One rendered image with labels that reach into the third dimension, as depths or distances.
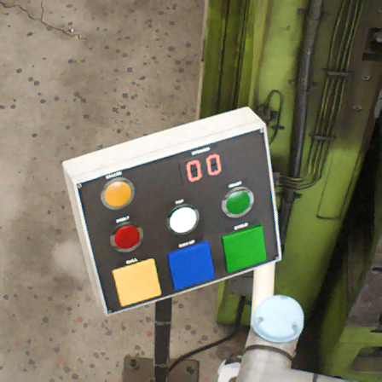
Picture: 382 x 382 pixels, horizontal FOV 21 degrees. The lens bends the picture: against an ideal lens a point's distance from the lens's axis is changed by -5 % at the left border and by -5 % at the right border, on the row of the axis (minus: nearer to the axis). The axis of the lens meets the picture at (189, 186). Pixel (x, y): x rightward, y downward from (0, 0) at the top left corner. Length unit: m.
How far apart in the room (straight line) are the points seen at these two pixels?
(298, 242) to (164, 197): 0.75
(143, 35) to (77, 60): 0.24
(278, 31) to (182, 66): 1.54
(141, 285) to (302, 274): 0.85
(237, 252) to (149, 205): 0.20
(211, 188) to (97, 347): 1.16
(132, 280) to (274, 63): 0.47
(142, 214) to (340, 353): 0.97
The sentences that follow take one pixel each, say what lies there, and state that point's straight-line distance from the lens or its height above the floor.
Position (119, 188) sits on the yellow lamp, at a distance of 1.77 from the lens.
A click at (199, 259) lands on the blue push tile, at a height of 1.02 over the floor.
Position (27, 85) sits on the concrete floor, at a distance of 3.38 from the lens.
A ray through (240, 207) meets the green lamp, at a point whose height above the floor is 1.08.
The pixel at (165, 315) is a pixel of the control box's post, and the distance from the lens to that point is 2.34.
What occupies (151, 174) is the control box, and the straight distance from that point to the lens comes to 1.78.
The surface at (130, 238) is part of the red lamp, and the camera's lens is 1.82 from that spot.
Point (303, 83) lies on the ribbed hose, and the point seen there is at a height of 1.14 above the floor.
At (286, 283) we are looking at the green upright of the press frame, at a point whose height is 0.29.
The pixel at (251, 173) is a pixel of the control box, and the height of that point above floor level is 1.13.
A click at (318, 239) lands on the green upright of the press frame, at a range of 2.49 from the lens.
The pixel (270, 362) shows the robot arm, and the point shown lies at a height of 1.27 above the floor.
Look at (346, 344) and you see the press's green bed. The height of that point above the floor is 0.34.
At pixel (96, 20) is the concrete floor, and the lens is 3.53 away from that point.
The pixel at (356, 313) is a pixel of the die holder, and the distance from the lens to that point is 2.40.
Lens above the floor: 2.69
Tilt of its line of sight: 58 degrees down
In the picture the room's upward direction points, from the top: 5 degrees clockwise
